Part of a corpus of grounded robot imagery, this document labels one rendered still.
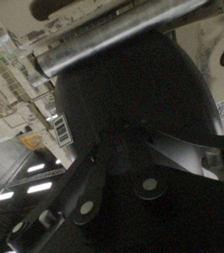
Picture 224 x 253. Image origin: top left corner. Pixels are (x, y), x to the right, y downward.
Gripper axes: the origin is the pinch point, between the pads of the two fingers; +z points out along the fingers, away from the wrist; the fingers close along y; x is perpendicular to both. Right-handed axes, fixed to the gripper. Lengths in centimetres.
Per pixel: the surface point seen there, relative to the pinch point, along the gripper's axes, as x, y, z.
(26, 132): -17, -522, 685
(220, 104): -12.5, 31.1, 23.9
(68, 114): 4.6, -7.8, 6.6
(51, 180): -490, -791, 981
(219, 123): -7.9, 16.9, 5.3
